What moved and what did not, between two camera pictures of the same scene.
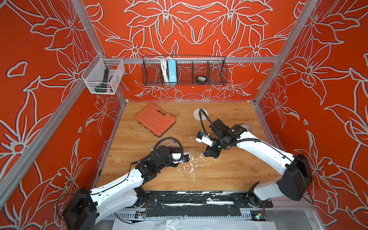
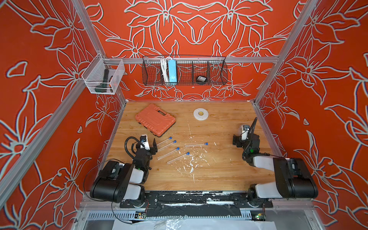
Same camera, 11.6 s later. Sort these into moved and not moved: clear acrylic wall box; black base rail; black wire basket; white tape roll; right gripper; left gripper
Moved: left gripper; right gripper
Not moved: black base rail; white tape roll; clear acrylic wall box; black wire basket
